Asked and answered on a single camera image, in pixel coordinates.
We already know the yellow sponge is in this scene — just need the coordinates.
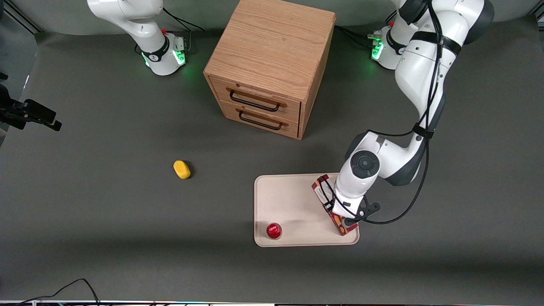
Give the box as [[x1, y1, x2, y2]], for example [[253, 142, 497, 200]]
[[173, 160, 192, 180]]

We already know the long black drawer handle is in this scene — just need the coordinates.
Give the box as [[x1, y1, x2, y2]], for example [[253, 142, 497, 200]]
[[229, 88, 282, 113]]

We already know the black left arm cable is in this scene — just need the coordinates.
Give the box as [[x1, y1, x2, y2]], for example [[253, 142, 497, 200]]
[[352, 0, 445, 225]]

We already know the red cookie box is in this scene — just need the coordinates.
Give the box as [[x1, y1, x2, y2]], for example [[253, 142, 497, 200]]
[[311, 174, 359, 237]]

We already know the wooden drawer front, long handle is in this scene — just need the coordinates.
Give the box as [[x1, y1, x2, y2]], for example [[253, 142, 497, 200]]
[[209, 76, 302, 124]]

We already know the black right base cable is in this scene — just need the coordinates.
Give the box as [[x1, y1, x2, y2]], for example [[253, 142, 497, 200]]
[[161, 6, 205, 54]]

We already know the wooden drawer cabinet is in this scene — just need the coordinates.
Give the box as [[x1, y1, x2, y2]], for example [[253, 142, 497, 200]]
[[203, 0, 337, 140]]

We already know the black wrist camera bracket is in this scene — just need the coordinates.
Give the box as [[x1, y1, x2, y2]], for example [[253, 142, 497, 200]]
[[359, 197, 381, 220]]

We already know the beige plastic tray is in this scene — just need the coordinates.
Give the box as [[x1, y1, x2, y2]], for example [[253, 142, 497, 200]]
[[254, 173, 360, 248]]

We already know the short black drawer handle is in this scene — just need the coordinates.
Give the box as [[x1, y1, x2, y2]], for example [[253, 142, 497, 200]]
[[238, 109, 283, 131]]

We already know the black left base cable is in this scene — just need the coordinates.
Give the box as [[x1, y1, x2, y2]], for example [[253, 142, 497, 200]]
[[334, 11, 398, 49]]

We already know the black base cable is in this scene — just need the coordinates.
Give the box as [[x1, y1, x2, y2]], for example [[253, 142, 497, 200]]
[[334, 11, 398, 49], [161, 6, 205, 54]]

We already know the black floor cable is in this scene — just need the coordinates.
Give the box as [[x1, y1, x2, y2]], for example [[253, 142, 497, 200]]
[[17, 278, 100, 306]]

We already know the wooden drawer front, short handle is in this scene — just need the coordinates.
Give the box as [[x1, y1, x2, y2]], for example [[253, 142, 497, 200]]
[[218, 100, 300, 139]]

